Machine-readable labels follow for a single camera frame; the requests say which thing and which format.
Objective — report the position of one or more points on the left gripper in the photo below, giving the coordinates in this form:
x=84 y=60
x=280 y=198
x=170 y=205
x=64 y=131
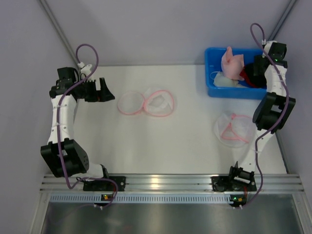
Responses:
x=98 y=94

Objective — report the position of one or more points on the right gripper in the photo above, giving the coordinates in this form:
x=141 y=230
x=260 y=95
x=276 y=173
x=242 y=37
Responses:
x=255 y=75

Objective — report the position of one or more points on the black bra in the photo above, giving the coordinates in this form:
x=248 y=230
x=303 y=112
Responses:
x=259 y=81

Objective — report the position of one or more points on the pink-trimmed mesh laundry bag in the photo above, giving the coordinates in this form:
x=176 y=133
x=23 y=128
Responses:
x=154 y=102

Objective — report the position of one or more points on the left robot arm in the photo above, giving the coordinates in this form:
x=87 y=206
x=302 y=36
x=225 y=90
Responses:
x=63 y=155

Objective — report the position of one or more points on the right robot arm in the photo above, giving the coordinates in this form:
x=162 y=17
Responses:
x=270 y=97

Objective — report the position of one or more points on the red bra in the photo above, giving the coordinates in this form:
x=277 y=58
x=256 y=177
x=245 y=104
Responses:
x=244 y=75

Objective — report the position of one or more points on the pink bra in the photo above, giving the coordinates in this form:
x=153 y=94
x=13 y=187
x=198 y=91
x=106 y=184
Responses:
x=232 y=65

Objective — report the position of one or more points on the white bra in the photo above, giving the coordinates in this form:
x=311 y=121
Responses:
x=219 y=80

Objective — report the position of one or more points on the blue plastic bin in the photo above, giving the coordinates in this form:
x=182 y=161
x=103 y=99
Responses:
x=213 y=57

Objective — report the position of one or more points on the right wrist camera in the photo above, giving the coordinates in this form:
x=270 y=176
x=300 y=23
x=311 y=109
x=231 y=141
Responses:
x=266 y=45

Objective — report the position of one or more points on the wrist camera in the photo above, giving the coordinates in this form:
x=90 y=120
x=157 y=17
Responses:
x=85 y=71
x=266 y=45

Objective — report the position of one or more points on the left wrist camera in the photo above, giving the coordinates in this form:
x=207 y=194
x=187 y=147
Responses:
x=85 y=71

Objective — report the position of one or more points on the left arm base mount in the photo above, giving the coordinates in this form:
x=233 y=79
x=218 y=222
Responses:
x=107 y=186

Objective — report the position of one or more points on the slotted cable duct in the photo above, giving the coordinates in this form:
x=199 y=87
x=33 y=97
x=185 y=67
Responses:
x=148 y=198

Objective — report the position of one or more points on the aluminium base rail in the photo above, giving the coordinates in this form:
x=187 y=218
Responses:
x=181 y=183

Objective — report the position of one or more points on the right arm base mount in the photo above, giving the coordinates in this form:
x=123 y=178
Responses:
x=224 y=184

